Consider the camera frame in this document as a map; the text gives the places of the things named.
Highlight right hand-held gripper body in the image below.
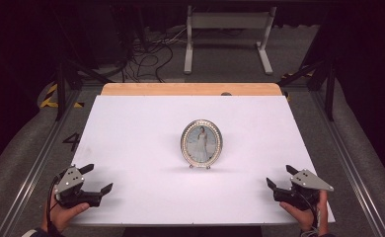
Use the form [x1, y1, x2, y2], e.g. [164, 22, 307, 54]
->
[271, 168, 335, 212]

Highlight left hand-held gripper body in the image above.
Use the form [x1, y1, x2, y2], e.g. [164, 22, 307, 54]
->
[53, 165, 103, 209]

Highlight oval silver photo frame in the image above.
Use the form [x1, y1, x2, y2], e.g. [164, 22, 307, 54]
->
[180, 118, 224, 171]

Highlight person's right hand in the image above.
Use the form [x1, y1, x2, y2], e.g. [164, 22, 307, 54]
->
[278, 190, 330, 237]

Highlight person's left hand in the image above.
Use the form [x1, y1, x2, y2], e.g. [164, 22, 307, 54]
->
[40, 197, 91, 235]

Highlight white board sheet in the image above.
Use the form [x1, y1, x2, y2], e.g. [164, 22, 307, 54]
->
[69, 95, 337, 228]

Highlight yellow black floor tape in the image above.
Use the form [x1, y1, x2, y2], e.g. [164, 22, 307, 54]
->
[279, 64, 315, 81]
[38, 82, 86, 110]

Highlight black metal stand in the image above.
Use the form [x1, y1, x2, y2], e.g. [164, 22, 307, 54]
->
[54, 58, 115, 122]
[276, 59, 337, 122]

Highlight dark cabinet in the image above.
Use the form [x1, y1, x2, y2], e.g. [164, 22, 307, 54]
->
[81, 2, 139, 71]

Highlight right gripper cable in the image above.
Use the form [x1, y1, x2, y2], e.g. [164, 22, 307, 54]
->
[298, 193, 323, 237]

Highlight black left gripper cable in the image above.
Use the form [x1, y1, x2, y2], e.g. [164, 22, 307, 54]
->
[45, 177, 62, 237]

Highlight aluminium floor rail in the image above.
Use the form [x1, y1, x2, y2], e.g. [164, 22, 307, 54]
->
[0, 88, 84, 237]
[309, 88, 385, 237]

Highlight tangle of floor cables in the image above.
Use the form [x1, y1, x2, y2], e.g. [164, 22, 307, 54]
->
[120, 27, 189, 84]

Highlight white metal stand frame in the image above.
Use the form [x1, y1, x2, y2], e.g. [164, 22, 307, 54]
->
[183, 4, 278, 76]

